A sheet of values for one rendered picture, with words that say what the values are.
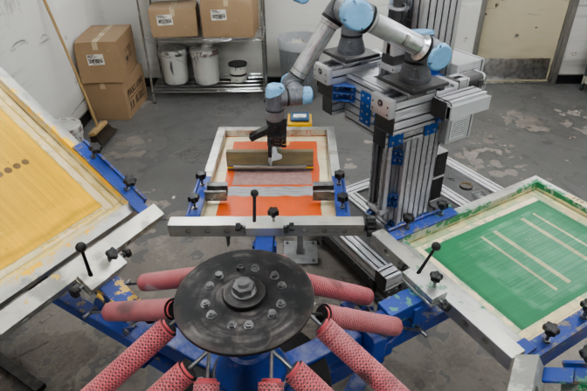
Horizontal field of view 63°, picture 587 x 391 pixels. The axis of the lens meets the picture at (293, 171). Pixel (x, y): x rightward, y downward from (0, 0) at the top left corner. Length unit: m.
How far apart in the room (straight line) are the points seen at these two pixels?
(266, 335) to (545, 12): 5.44
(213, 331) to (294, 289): 0.19
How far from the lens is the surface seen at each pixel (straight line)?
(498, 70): 6.09
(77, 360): 2.81
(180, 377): 1.02
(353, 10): 1.89
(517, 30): 6.01
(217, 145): 2.29
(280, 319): 1.01
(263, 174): 2.11
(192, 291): 1.08
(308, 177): 2.07
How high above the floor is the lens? 2.07
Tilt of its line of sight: 32 degrees down
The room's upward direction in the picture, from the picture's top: 1 degrees counter-clockwise
